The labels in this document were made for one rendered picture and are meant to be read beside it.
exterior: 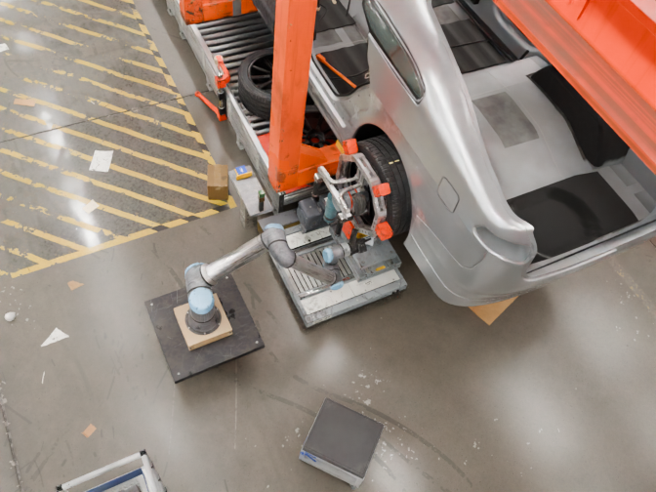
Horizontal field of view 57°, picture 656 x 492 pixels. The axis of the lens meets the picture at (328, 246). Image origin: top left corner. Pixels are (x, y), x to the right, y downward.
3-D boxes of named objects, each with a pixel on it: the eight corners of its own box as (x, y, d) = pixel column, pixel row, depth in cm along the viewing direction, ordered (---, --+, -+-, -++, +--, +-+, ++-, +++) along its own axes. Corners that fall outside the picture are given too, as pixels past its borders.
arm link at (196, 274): (182, 293, 373) (279, 237, 348) (179, 269, 382) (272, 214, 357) (198, 300, 385) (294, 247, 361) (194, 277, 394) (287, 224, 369)
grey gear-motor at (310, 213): (351, 227, 474) (358, 200, 445) (303, 244, 461) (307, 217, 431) (341, 210, 482) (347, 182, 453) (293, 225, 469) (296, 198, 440)
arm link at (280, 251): (283, 256, 344) (348, 285, 395) (279, 237, 350) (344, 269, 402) (268, 265, 348) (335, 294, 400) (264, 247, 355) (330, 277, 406)
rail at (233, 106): (288, 205, 468) (290, 187, 449) (277, 209, 464) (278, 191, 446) (184, 12, 578) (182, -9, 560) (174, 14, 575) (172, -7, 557)
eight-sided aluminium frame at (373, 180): (376, 247, 406) (392, 198, 361) (367, 251, 404) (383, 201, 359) (340, 187, 430) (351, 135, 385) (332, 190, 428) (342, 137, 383)
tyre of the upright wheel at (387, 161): (435, 230, 378) (409, 127, 368) (403, 242, 371) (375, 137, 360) (388, 227, 440) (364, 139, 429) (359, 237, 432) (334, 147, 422)
